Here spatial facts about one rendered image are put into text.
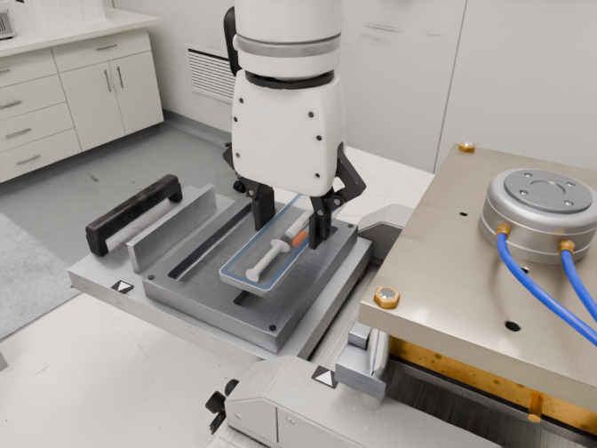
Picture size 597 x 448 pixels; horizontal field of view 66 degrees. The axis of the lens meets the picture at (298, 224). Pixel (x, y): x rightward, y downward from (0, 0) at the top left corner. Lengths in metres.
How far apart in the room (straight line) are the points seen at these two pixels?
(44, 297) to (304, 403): 0.64
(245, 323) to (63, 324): 0.47
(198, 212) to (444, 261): 0.36
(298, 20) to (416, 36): 1.77
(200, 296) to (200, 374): 0.26
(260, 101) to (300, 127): 0.04
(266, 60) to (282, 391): 0.26
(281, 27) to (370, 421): 0.30
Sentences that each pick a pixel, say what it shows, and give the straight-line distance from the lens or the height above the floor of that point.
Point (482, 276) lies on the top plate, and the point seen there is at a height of 1.11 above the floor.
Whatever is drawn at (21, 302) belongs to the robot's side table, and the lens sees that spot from 0.94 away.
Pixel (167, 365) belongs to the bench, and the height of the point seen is 0.75.
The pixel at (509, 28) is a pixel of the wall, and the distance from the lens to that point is 1.98.
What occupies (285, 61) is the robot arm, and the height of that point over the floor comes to 1.22.
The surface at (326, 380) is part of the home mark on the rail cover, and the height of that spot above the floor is 1.00.
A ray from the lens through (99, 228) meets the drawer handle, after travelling 0.58.
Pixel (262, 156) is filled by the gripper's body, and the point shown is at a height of 1.13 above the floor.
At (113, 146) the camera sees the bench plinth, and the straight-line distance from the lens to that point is 3.20.
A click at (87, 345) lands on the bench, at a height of 0.75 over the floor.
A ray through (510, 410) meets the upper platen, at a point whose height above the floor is 1.03.
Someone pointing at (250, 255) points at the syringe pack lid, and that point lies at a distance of 0.45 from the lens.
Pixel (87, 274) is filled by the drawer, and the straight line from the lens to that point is 0.58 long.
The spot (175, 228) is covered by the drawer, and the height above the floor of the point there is 0.99.
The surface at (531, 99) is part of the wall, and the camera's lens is 2.00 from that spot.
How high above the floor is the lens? 1.32
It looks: 35 degrees down
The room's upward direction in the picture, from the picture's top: straight up
